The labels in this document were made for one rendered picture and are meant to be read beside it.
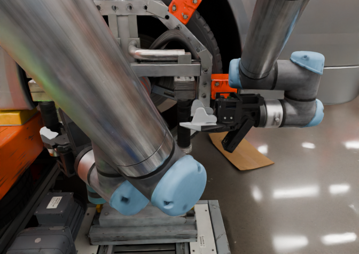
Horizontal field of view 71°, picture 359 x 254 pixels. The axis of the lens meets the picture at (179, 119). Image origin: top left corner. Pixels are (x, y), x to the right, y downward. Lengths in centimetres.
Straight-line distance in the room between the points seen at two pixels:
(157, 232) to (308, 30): 102
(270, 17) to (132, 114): 28
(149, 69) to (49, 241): 67
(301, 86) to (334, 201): 129
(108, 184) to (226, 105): 34
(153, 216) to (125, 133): 101
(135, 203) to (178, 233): 82
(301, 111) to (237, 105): 16
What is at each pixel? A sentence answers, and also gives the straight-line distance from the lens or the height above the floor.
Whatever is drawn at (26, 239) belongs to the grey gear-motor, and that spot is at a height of 40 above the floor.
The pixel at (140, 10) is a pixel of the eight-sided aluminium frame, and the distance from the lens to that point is 79.
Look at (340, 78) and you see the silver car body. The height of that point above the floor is 85.
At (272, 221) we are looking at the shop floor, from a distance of 160.
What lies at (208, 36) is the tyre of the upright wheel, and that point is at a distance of 89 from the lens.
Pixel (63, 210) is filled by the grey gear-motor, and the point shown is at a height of 43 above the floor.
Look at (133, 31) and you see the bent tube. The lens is 79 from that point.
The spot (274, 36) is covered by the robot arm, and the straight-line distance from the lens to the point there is 47.
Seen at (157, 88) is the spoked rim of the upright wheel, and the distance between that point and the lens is 94.
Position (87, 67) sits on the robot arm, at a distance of 20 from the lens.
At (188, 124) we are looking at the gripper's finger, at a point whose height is 84.
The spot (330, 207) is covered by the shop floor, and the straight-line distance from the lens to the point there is 182.
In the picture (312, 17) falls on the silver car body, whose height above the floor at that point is 107.
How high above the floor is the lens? 112
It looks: 25 degrees down
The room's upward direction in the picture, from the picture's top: straight up
